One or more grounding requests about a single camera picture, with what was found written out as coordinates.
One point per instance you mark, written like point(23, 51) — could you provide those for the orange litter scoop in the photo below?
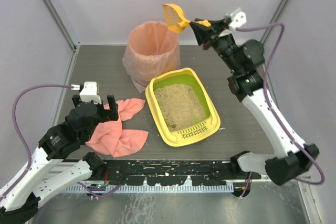
point(177, 23)

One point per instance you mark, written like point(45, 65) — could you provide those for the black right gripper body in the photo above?
point(210, 35)

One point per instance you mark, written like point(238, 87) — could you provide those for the yellow green litter box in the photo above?
point(201, 129)

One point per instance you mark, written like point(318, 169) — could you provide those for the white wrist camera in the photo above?
point(90, 93)
point(235, 20)

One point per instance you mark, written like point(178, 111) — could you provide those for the bin with pink bag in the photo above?
point(152, 50)

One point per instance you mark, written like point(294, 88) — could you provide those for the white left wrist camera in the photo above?
point(90, 93)

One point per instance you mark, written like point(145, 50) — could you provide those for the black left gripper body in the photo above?
point(105, 114)

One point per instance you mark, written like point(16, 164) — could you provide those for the pink cloth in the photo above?
point(110, 138)

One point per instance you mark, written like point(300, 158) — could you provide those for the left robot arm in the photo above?
point(21, 200)

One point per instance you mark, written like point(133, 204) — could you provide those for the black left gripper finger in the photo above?
point(76, 100)
point(113, 108)

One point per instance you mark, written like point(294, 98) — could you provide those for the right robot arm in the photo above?
point(293, 156)

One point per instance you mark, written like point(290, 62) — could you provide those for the white slotted cable duct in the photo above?
point(185, 188)

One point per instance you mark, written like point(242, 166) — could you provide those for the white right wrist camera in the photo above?
point(235, 20)

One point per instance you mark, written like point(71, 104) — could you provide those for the beige cat litter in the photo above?
point(179, 106)

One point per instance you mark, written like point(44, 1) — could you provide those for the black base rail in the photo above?
point(167, 172)

